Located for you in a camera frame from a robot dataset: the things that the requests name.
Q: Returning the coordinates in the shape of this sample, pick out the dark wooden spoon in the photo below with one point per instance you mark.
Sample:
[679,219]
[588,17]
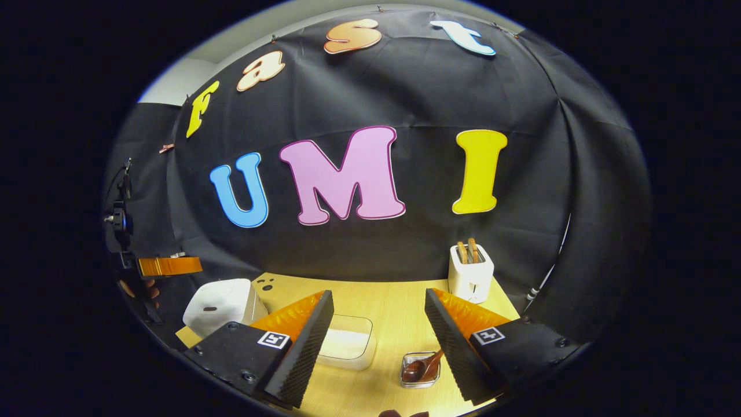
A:
[414,370]

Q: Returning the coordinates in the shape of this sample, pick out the white toaster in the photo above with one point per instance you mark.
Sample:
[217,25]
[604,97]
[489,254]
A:
[469,281]

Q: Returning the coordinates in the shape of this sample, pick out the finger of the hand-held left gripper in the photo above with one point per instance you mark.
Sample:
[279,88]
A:
[171,266]

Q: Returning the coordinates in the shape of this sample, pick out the copper cloth clip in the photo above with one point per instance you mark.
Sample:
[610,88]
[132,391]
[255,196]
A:
[167,148]

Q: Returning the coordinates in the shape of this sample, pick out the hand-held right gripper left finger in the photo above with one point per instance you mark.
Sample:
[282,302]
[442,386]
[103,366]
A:
[304,353]

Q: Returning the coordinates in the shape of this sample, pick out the clear glass chopstick holder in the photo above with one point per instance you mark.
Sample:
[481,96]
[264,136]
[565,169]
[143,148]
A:
[405,382]

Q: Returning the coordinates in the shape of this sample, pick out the clear container of white rice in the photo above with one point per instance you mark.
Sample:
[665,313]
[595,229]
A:
[347,344]

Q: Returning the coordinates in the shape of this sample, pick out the brown toast slice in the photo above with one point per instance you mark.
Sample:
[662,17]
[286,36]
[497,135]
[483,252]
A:
[473,250]
[462,252]

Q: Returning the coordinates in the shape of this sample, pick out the white rice cooker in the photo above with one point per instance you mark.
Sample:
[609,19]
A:
[220,301]

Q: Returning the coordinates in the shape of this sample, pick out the black backdrop cloth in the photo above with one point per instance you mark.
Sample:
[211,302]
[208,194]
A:
[417,92]

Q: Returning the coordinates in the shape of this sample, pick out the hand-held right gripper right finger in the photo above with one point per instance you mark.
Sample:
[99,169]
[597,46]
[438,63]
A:
[454,347]

